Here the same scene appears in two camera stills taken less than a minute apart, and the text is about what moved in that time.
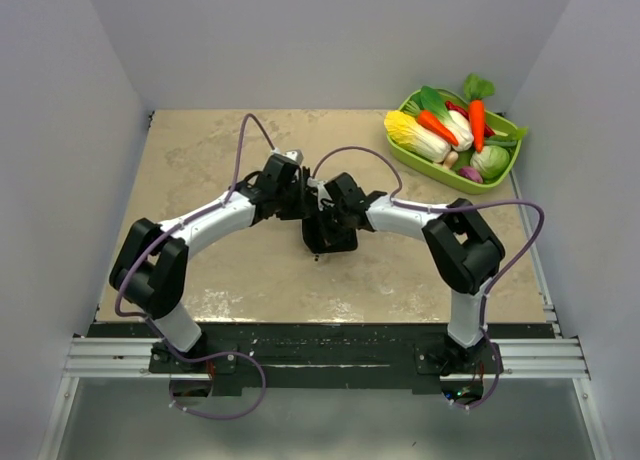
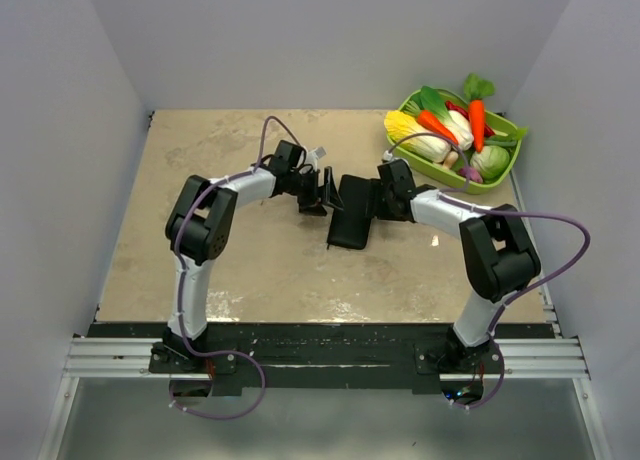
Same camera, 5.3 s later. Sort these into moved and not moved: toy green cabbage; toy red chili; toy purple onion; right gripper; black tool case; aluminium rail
Moved: black tool case; right gripper
Not moved: toy red chili; aluminium rail; toy purple onion; toy green cabbage
